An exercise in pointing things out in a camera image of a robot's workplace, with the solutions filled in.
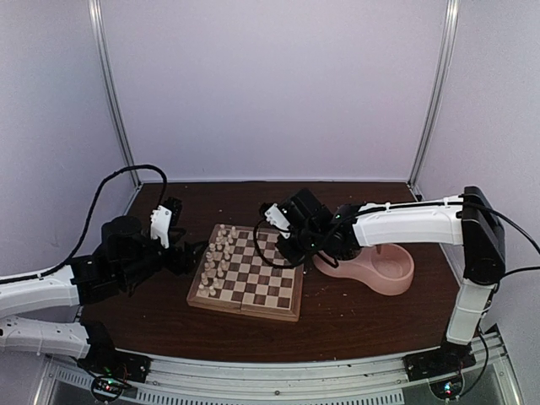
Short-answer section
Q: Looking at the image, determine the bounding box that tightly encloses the aluminium frame post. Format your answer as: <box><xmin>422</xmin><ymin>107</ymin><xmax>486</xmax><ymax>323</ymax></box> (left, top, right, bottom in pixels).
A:
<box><xmin>87</xmin><ymin>0</ymin><xmax>135</xmax><ymax>166</ymax></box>
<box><xmin>408</xmin><ymin>0</ymin><xmax>461</xmax><ymax>194</ymax></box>

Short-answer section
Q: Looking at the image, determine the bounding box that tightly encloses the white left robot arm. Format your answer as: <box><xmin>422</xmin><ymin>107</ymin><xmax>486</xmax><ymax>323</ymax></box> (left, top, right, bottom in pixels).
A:
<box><xmin>1</xmin><ymin>197</ymin><xmax>198</xmax><ymax>375</ymax></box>

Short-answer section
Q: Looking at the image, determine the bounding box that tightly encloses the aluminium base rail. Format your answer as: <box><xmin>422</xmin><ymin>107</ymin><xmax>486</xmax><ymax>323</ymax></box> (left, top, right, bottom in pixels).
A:
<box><xmin>30</xmin><ymin>332</ymin><xmax>524</xmax><ymax>404</ymax></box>

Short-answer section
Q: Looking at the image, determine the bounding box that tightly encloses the aluminium frame post right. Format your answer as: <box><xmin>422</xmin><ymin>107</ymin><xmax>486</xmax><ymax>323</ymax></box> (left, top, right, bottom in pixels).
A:
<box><xmin>408</xmin><ymin>0</ymin><xmax>461</xmax><ymax>194</ymax></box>

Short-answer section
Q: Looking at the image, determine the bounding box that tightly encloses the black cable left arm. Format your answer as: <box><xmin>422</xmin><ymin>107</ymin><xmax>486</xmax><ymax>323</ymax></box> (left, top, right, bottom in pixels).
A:
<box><xmin>34</xmin><ymin>165</ymin><xmax>170</xmax><ymax>279</ymax></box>

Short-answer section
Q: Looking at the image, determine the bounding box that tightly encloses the pink plastic double bowl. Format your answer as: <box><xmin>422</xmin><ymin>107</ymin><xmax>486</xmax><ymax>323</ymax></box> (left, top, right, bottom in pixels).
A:
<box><xmin>312</xmin><ymin>244</ymin><xmax>415</xmax><ymax>296</ymax></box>

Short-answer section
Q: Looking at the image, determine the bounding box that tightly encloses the aluminium frame post left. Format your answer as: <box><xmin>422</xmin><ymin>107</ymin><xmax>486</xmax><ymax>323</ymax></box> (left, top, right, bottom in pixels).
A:
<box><xmin>87</xmin><ymin>0</ymin><xmax>135</xmax><ymax>166</ymax></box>

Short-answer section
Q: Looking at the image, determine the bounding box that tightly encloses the wooden chess board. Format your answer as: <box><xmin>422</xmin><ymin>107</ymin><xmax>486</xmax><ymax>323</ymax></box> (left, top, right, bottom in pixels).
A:
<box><xmin>186</xmin><ymin>225</ymin><xmax>304</xmax><ymax>322</ymax></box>

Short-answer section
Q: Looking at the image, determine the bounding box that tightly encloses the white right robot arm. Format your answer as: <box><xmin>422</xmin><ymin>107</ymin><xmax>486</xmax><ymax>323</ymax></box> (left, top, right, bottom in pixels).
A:
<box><xmin>262</xmin><ymin>186</ymin><xmax>505</xmax><ymax>373</ymax></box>

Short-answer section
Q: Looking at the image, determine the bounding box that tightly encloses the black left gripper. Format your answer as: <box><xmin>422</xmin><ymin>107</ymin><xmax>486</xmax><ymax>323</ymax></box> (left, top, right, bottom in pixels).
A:
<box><xmin>117</xmin><ymin>227</ymin><xmax>208</xmax><ymax>287</ymax></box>

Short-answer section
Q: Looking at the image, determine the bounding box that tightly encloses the white chess pieces row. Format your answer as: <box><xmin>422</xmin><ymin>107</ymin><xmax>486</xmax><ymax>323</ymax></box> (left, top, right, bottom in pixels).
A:
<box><xmin>197</xmin><ymin>224</ymin><xmax>241</xmax><ymax>302</ymax></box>

